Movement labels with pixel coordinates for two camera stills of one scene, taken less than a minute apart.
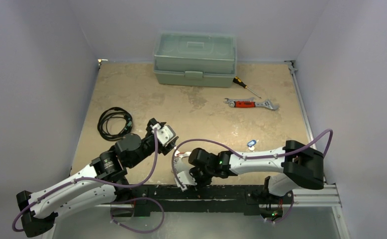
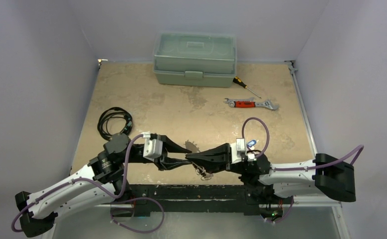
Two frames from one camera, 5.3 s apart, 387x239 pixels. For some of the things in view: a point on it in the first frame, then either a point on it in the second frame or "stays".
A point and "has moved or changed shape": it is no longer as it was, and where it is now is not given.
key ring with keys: x=183 y=177 has moved or changed shape
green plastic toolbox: x=195 y=59 stays
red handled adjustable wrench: x=250 y=104 stays
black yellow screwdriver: x=239 y=81 stays
